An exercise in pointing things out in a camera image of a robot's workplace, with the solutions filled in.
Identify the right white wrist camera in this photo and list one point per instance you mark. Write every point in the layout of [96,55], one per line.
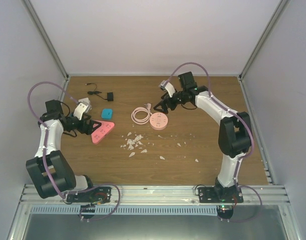
[166,86]

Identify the light blue plug adapter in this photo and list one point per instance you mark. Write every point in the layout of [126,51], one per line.
[107,114]

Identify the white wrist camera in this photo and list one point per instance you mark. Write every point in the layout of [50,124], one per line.
[166,86]
[83,107]

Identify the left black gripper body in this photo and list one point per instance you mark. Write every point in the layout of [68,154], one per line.
[81,128]

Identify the aluminium front rail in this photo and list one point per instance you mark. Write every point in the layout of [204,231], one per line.
[170,195]

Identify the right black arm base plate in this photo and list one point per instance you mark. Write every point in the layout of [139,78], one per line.
[210,195]

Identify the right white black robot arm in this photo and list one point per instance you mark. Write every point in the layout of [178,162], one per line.
[235,137]

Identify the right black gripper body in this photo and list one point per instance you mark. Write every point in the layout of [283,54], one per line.
[173,105]

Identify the pink power strip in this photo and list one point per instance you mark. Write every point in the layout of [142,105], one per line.
[101,132]

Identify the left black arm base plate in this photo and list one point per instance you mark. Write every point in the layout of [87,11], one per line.
[99,195]

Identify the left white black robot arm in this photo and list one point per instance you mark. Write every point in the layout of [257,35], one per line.
[49,170]

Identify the pink round socket hub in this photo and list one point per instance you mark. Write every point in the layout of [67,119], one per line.
[158,121]

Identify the black plug adapter with cable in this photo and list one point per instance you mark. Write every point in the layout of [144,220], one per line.
[109,96]

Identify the grey slotted cable duct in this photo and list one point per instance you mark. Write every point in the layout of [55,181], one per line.
[132,210]

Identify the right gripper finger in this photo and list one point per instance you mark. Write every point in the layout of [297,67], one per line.
[162,107]
[165,97]

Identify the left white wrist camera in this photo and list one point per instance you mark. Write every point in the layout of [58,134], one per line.
[83,107]

